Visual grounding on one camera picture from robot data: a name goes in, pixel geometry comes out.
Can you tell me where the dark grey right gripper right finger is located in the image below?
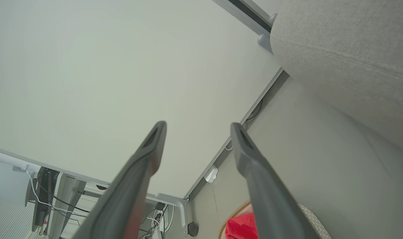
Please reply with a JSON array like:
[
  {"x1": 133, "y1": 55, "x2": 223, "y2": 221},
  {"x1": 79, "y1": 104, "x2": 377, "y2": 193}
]
[{"x1": 230, "y1": 122, "x2": 321, "y2": 239}]

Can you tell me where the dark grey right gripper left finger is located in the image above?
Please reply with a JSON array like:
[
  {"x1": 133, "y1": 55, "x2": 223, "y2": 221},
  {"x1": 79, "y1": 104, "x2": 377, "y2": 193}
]
[{"x1": 72, "y1": 121, "x2": 168, "y2": 239}]

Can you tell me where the red garment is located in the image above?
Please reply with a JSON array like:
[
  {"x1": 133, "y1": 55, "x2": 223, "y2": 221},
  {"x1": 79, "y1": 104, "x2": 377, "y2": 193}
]
[{"x1": 225, "y1": 212, "x2": 259, "y2": 239}]

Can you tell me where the grey fabric sofa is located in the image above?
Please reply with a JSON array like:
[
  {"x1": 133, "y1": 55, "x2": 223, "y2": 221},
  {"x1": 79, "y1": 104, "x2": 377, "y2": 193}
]
[{"x1": 270, "y1": 0, "x2": 403, "y2": 156}]

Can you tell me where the grey partition foot with caster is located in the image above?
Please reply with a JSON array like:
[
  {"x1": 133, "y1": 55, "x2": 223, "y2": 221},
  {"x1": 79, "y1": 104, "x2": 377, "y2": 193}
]
[{"x1": 157, "y1": 193, "x2": 188, "y2": 229}]

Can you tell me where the cream perforated laundry basket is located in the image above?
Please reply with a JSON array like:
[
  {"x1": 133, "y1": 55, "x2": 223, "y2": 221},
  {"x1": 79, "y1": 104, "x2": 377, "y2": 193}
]
[{"x1": 218, "y1": 200, "x2": 333, "y2": 239}]

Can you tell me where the white desk leg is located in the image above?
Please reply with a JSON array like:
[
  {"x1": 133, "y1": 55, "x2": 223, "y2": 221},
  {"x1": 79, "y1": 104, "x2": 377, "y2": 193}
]
[{"x1": 47, "y1": 173, "x2": 87, "y2": 239}]

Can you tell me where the white power strip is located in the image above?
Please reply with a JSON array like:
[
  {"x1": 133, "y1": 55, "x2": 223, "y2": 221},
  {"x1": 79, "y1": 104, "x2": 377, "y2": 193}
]
[{"x1": 204, "y1": 165, "x2": 219, "y2": 184}]

